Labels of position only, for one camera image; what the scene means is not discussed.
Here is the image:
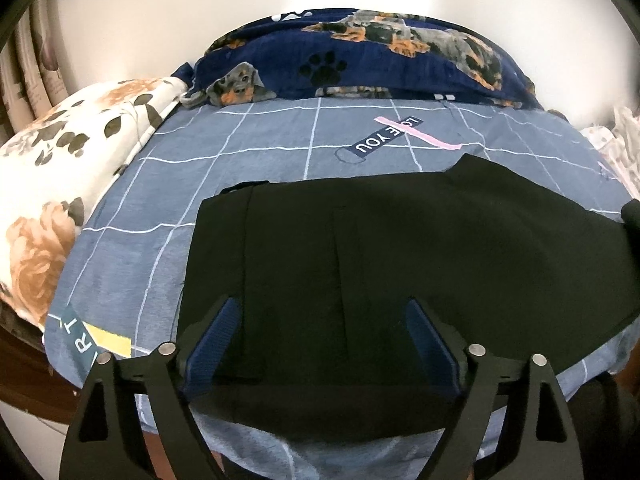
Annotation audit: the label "beige patterned curtain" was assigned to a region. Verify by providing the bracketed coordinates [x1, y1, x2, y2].
[0, 0, 71, 126]

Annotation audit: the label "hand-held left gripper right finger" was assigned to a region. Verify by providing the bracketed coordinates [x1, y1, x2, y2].
[405, 296, 586, 480]

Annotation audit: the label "black pants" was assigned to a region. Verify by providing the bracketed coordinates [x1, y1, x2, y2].
[176, 154, 640, 443]

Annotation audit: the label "brown wooden bed frame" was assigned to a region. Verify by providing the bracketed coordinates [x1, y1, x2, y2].
[0, 305, 83, 421]

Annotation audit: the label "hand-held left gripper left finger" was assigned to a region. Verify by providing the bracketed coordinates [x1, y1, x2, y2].
[60, 295, 246, 480]

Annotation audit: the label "white floral cloth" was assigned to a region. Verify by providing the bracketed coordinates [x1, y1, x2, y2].
[580, 105, 640, 201]

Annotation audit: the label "blue grid bed sheet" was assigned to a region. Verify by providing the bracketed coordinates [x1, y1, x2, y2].
[42, 95, 633, 480]

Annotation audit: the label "white floral pillow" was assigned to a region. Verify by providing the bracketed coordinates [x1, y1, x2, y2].
[0, 77, 188, 333]

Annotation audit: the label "navy dog print blanket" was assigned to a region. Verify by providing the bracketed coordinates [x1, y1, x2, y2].
[172, 7, 546, 111]

